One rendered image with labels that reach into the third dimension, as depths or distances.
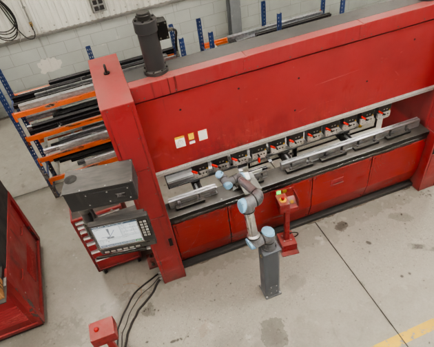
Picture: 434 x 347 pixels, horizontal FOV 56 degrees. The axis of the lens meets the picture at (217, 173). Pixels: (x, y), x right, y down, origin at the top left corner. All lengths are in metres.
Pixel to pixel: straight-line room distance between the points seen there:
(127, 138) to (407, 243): 3.28
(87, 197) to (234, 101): 1.46
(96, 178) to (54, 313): 2.24
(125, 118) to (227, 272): 2.25
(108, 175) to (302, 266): 2.49
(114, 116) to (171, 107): 0.53
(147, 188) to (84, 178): 0.69
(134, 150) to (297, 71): 1.54
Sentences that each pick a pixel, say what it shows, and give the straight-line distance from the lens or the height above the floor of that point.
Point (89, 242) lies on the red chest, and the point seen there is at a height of 0.63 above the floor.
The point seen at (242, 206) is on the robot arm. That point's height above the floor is 1.38.
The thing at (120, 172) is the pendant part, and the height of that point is 1.95.
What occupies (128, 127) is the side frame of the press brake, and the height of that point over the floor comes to 2.10.
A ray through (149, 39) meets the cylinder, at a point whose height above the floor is 2.59.
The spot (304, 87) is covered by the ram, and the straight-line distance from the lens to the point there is 3.78.
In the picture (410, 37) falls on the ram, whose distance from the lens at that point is 4.24.
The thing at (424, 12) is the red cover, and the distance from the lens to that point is 4.20.
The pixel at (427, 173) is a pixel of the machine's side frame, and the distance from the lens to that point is 5.41.
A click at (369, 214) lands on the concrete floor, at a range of 5.17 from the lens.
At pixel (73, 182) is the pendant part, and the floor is 1.95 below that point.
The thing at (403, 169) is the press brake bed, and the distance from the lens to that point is 5.23.
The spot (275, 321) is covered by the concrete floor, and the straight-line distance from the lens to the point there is 4.29.
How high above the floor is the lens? 3.85
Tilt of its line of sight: 43 degrees down
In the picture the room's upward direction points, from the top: 9 degrees counter-clockwise
